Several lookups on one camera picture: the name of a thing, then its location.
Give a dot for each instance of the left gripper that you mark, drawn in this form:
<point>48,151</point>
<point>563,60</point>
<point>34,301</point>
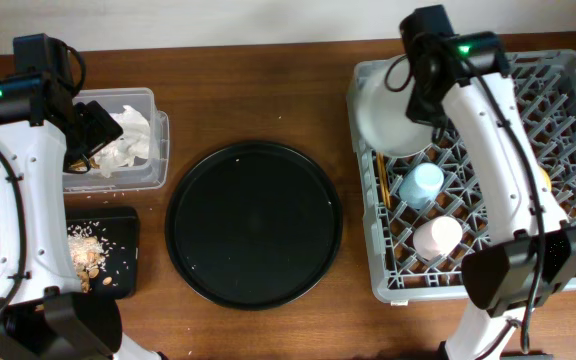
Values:
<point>102,126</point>

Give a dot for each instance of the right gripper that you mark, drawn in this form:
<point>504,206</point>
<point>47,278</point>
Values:
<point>415,114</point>

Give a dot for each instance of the white napkin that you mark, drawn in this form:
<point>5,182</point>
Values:
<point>133,143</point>

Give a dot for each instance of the grey plate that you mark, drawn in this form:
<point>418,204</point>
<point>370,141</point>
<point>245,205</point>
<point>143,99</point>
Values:
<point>380,114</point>

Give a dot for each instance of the food scraps and rice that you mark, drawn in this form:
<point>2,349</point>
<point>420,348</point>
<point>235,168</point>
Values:
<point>90,250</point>

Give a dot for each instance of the blue cup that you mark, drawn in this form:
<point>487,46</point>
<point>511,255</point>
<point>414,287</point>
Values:
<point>421,185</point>

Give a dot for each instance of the yellow bowl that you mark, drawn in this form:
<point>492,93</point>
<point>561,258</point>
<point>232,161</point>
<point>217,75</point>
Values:
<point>547,179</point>

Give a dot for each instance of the pink cup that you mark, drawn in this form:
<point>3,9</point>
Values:
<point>437,237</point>

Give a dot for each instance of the brown gold snack wrapper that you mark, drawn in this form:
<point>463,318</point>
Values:
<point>80,166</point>

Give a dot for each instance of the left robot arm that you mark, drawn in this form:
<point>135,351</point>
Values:
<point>44,131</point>

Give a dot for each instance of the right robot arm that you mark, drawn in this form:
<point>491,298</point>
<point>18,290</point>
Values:
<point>465,81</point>

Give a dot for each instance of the clear plastic waste bin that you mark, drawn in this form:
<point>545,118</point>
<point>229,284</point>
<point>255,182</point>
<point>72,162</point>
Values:
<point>145,174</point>

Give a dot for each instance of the grey dishwasher rack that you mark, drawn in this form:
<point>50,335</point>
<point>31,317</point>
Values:
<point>545,87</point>

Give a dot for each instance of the black rectangular tray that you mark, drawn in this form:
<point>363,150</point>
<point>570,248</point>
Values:
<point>123,227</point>

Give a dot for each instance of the round black serving tray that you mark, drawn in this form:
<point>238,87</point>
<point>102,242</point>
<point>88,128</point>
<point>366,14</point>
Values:
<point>254,225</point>

